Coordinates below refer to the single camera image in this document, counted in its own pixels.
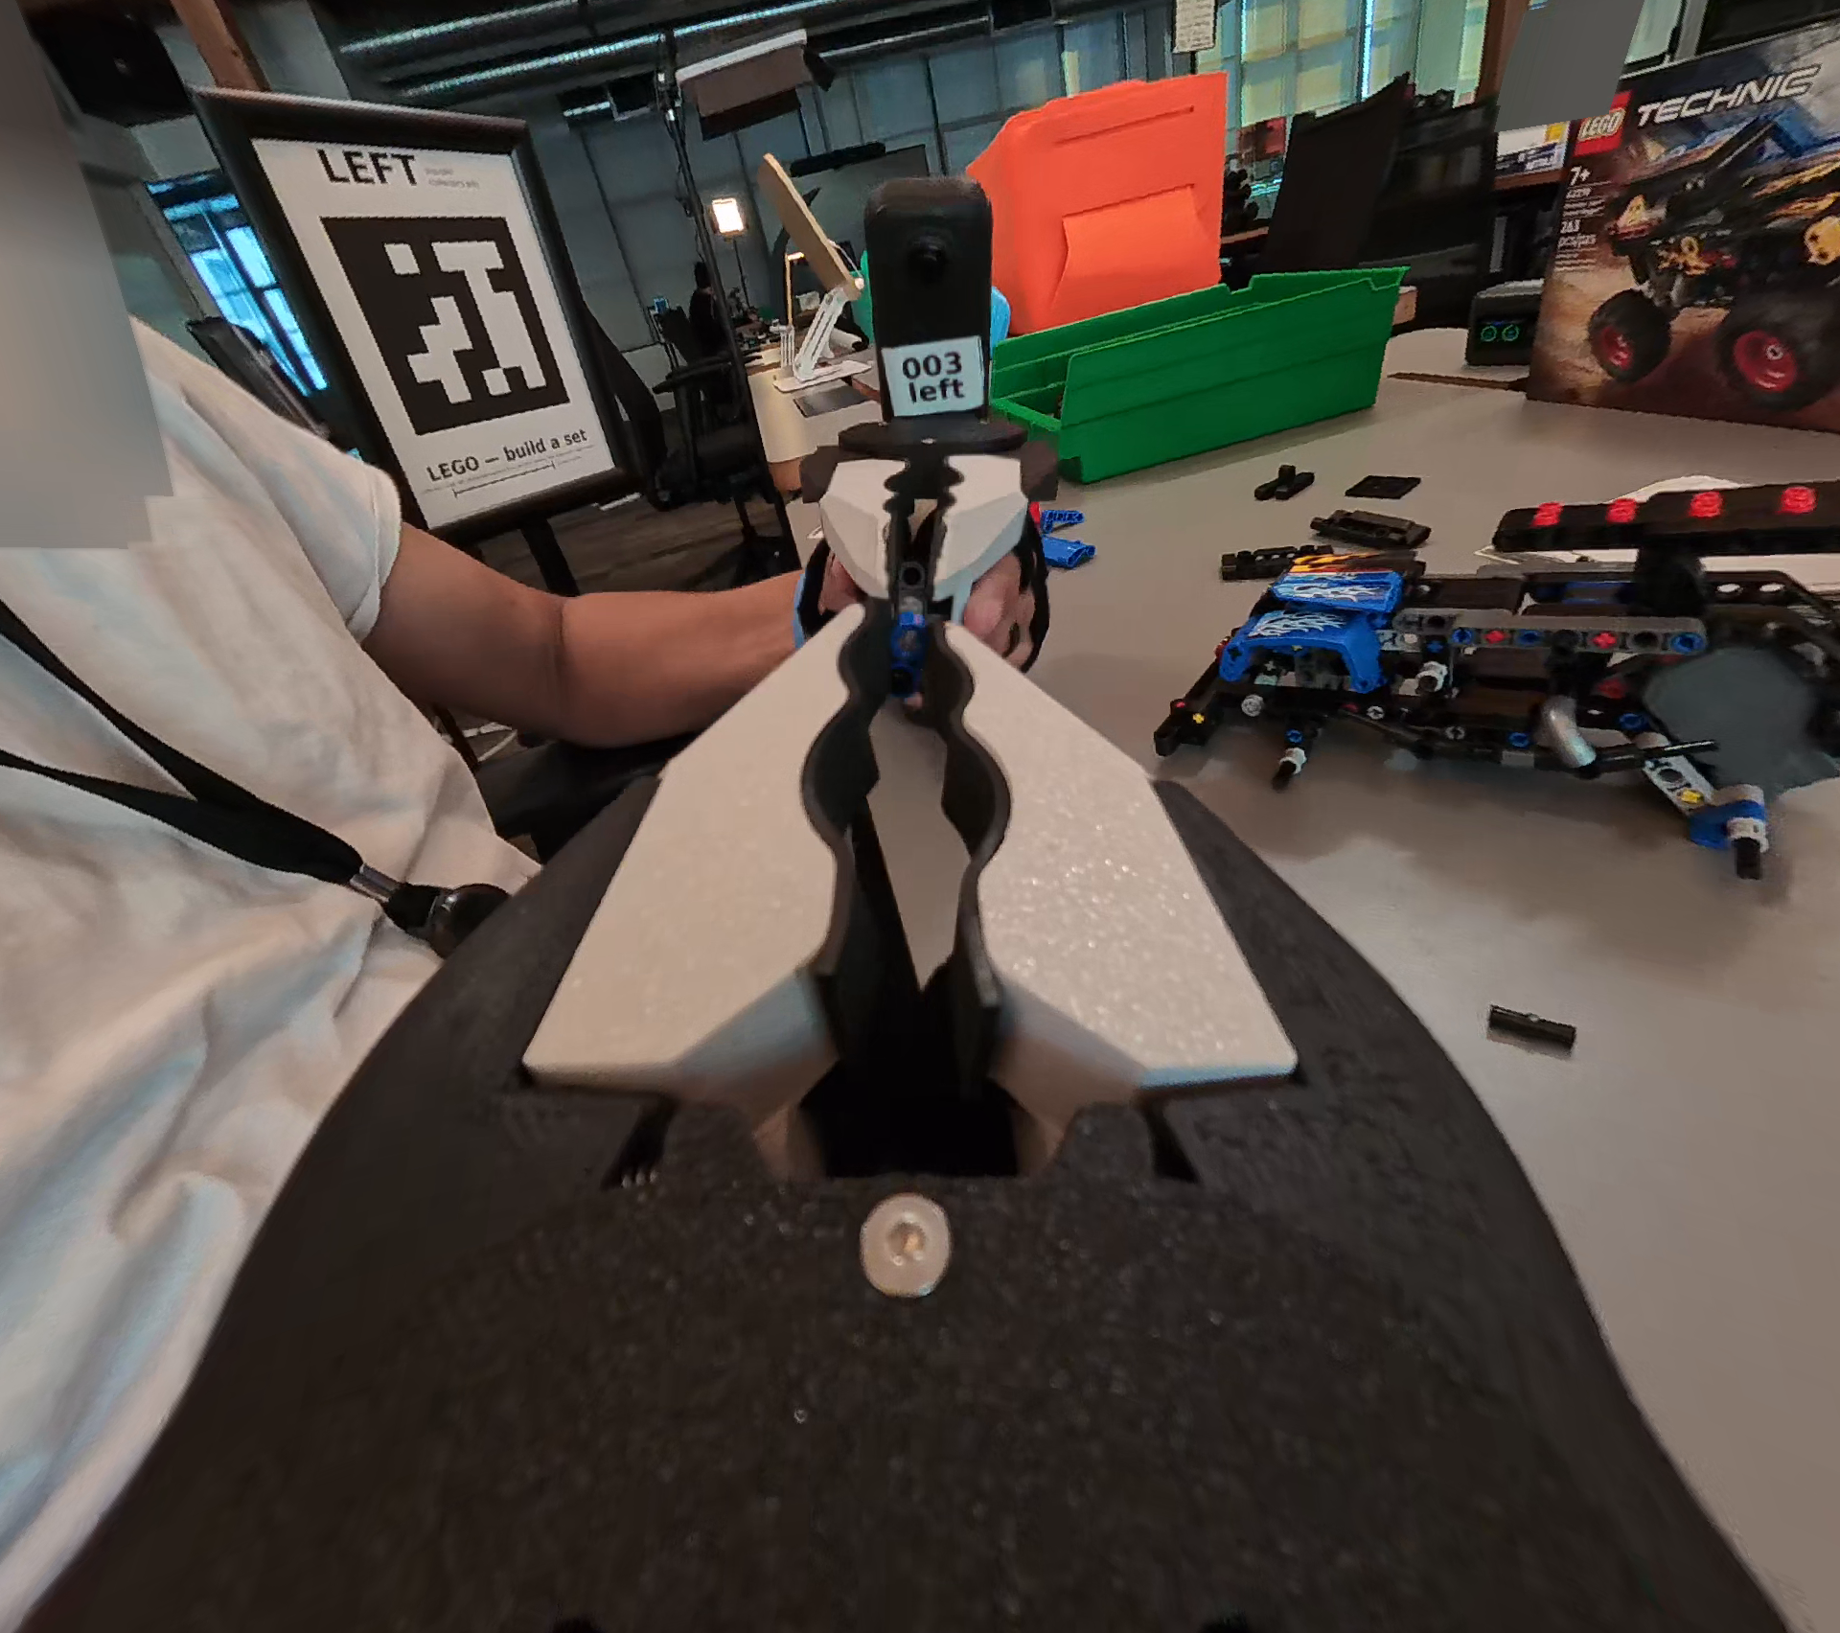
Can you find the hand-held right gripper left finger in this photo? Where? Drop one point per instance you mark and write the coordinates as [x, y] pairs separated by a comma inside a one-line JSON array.
[[690, 914]]

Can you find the black speaker green rings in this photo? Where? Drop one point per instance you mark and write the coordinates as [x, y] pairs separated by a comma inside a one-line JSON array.
[[1505, 327]]

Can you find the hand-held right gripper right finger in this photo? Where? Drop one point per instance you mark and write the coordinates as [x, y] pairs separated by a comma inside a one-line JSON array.
[[1122, 914]]

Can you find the black framed marker sign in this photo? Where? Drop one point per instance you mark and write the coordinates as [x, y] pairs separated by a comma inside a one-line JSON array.
[[432, 295]]

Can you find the tablet on white stand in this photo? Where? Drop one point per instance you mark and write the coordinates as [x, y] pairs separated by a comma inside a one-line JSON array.
[[813, 253]]

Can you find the lego truck chassis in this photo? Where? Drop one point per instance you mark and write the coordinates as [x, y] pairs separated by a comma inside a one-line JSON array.
[[1509, 655]]

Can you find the white paper notice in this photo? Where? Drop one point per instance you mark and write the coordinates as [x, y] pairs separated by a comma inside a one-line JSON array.
[[1195, 7]]

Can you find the blue lego pieces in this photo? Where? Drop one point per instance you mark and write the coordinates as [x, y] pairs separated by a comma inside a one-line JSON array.
[[1066, 548]]

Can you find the green storage bin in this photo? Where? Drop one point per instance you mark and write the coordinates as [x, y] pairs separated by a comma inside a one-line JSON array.
[[1208, 381]]

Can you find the lego set box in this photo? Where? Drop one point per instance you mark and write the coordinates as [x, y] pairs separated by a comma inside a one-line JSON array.
[[1697, 253]]

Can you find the person's left forearm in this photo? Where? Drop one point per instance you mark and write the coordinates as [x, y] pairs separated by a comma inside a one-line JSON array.
[[604, 640]]

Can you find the black lego beam blue pin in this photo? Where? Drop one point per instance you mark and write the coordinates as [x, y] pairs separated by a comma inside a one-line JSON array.
[[905, 648]]

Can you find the black lego panel piece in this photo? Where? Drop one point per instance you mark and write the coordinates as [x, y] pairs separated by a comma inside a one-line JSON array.
[[1373, 529]]

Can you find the person's left hand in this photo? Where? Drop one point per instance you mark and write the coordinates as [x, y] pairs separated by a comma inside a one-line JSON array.
[[999, 626]]

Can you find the orange storage bin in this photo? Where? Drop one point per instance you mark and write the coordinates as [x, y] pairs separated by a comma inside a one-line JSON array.
[[1106, 209]]

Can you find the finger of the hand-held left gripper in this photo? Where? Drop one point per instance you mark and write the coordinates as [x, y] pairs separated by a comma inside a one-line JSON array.
[[978, 525], [859, 525]]

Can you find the black office chair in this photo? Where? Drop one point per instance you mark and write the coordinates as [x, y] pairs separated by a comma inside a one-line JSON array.
[[704, 425]]

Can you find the person's white shirt torso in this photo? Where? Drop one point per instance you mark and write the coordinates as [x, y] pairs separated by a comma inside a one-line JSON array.
[[173, 1014]]

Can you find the black flat lego plate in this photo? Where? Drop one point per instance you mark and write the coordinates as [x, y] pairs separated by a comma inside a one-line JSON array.
[[1382, 485]]

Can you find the studio light panel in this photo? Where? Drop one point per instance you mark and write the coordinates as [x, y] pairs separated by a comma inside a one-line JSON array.
[[756, 80]]

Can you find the black lego connector piece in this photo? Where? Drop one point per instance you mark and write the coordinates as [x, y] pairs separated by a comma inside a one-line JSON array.
[[1285, 483]]

